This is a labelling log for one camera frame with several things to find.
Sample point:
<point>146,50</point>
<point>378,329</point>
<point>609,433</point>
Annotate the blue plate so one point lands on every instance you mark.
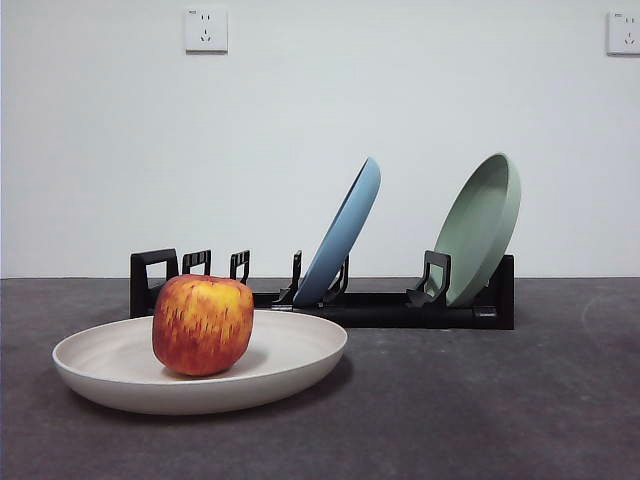
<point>340,240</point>

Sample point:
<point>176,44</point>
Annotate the pale cream-yellow plate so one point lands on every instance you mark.
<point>280,360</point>

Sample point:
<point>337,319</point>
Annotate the green plate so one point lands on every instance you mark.
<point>475,230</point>

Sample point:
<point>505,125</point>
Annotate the black plate rack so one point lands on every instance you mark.
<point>390,315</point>

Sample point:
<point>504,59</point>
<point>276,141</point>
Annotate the red-yellow apple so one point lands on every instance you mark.
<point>202,325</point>

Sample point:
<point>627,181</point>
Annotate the white wall socket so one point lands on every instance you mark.
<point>207,30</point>
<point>625,32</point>

